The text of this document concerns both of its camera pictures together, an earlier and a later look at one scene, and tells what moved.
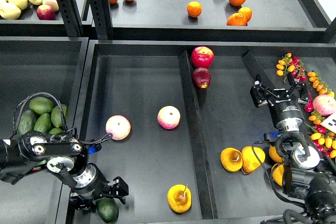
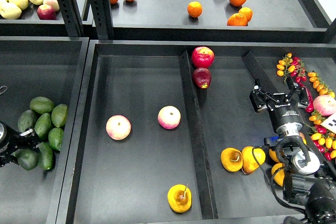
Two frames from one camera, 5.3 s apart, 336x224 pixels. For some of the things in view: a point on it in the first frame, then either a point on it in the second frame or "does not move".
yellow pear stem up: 231,159 does not move
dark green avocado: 107,209 -> 27,159
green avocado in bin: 55,115 does not move
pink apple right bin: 324,104 does not move
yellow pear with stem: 179,198 does not move
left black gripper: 91,183 -> 10,141
